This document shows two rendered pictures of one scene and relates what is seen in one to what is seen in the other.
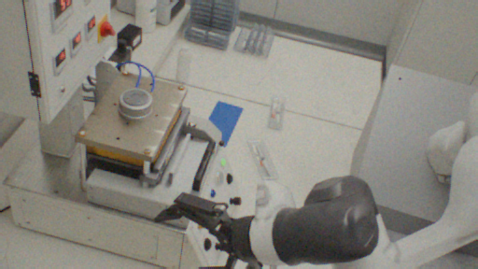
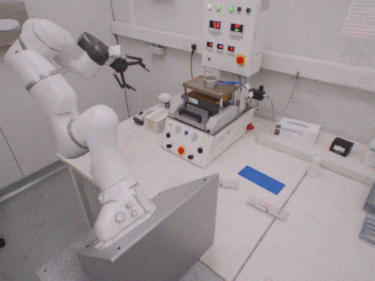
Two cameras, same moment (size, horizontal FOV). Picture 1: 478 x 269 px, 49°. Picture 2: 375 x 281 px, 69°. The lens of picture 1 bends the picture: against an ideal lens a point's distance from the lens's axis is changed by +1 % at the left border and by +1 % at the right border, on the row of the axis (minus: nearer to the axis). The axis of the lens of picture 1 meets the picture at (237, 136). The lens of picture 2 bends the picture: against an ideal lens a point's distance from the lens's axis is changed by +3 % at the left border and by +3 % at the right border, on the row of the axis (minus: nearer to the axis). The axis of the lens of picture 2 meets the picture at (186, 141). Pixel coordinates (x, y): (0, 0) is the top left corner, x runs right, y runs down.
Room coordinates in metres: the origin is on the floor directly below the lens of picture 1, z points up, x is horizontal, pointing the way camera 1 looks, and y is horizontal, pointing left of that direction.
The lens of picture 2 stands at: (1.63, -1.00, 1.70)
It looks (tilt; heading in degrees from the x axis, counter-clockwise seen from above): 35 degrees down; 125
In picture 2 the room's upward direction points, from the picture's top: straight up
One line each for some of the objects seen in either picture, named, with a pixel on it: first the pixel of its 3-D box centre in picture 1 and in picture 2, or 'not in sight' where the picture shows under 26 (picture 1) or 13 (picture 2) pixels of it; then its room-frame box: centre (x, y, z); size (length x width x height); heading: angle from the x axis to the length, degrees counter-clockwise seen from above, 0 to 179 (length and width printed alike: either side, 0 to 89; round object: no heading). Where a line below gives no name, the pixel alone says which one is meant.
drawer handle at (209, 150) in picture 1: (204, 164); (189, 115); (0.91, 0.07, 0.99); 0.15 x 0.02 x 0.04; 175
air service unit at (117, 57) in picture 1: (120, 68); (254, 97); (1.16, 0.36, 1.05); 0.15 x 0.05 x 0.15; 175
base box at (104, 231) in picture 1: (138, 182); (209, 126); (0.95, 0.24, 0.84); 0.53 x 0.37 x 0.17; 85
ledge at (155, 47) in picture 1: (124, 50); (337, 153); (1.64, 0.49, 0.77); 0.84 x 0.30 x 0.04; 175
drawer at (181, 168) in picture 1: (152, 155); (204, 109); (0.93, 0.20, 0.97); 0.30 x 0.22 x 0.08; 85
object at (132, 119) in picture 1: (126, 109); (215, 87); (0.95, 0.28, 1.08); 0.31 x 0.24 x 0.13; 175
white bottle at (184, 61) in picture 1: (184, 63); (315, 164); (1.57, 0.25, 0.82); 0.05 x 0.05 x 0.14
